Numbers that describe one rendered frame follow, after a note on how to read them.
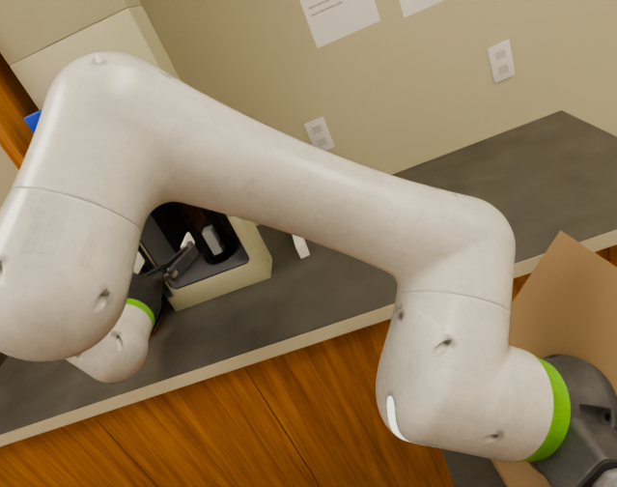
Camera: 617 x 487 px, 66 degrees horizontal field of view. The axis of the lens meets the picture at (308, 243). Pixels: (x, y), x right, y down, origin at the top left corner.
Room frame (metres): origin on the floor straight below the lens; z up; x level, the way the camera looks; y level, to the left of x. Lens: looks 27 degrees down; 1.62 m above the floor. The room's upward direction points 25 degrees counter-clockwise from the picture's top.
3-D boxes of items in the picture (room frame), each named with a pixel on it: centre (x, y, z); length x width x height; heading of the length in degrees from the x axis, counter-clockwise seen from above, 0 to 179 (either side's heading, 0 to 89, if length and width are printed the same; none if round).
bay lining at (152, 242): (1.37, 0.28, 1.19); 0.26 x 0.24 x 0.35; 79
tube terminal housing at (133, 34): (1.37, 0.28, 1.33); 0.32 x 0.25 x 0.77; 79
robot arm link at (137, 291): (0.82, 0.36, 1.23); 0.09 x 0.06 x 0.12; 79
